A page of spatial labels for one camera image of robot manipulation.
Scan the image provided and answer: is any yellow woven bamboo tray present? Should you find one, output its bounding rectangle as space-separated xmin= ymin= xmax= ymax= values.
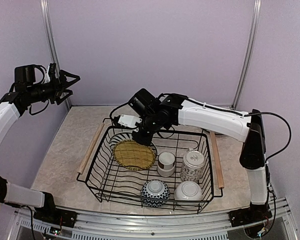
xmin=112 ymin=139 xmax=156 ymax=171

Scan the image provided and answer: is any left aluminium corner post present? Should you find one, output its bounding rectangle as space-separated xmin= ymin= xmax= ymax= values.
xmin=39 ymin=0 xmax=72 ymax=109

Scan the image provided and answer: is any aluminium corner post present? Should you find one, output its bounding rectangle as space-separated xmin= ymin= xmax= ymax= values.
xmin=231 ymin=0 xmax=262 ymax=110
xmin=39 ymin=0 xmax=72 ymax=109

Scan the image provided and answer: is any white brown ceramic cup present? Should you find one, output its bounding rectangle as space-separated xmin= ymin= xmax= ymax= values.
xmin=157 ymin=151 xmax=176 ymax=177

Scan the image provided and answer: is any white floral patterned mug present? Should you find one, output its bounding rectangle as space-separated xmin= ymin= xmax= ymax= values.
xmin=180 ymin=148 xmax=205 ymax=182

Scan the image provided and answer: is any right wooden rack handle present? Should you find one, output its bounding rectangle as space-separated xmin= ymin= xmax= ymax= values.
xmin=210 ymin=131 xmax=225 ymax=190

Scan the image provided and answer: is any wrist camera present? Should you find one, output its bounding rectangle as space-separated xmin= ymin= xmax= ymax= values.
xmin=112 ymin=114 xmax=142 ymax=130
xmin=43 ymin=63 xmax=56 ymax=83

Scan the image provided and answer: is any grey deer pattern plate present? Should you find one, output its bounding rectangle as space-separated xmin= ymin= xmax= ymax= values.
xmin=202 ymin=128 xmax=225 ymax=137

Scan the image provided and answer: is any left wooden rack handle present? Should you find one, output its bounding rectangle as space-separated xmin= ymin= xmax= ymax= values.
xmin=77 ymin=122 xmax=105 ymax=175

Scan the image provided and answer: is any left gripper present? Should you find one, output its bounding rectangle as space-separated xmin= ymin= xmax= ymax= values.
xmin=27 ymin=69 xmax=80 ymax=105

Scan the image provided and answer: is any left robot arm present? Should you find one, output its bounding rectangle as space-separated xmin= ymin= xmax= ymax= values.
xmin=0 ymin=63 xmax=81 ymax=223

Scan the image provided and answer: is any aluminium front rail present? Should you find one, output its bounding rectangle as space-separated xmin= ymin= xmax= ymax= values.
xmin=14 ymin=199 xmax=291 ymax=240

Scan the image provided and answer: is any right aluminium corner post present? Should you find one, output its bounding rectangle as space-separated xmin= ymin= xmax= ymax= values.
xmin=231 ymin=0 xmax=262 ymax=110

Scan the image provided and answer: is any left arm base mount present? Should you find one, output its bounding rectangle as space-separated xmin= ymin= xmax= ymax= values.
xmin=33 ymin=207 xmax=78 ymax=228

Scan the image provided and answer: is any plain white bowl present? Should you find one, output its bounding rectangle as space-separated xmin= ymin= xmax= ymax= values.
xmin=174 ymin=181 xmax=202 ymax=201

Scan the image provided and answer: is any black wire dish rack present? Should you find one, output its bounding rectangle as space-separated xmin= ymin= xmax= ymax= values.
xmin=77 ymin=126 xmax=217 ymax=213

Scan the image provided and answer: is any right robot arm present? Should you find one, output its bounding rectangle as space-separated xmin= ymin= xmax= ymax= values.
xmin=122 ymin=88 xmax=270 ymax=222

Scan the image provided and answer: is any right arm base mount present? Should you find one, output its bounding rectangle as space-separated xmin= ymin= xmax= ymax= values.
xmin=228 ymin=203 xmax=273 ymax=227

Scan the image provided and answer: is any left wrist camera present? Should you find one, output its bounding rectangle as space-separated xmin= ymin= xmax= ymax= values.
xmin=43 ymin=63 xmax=56 ymax=83

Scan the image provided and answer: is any black white striped plate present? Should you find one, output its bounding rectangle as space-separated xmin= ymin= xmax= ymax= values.
xmin=109 ymin=131 xmax=132 ymax=150

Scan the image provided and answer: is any wooden rack handle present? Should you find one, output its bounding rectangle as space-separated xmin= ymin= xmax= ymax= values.
xmin=210 ymin=131 xmax=225 ymax=190
xmin=77 ymin=122 xmax=105 ymax=175

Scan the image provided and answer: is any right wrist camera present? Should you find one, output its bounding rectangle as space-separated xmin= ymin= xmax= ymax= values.
xmin=112 ymin=114 xmax=142 ymax=130

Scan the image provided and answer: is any blue white patterned bowl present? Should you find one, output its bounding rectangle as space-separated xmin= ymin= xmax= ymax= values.
xmin=140 ymin=179 xmax=170 ymax=208

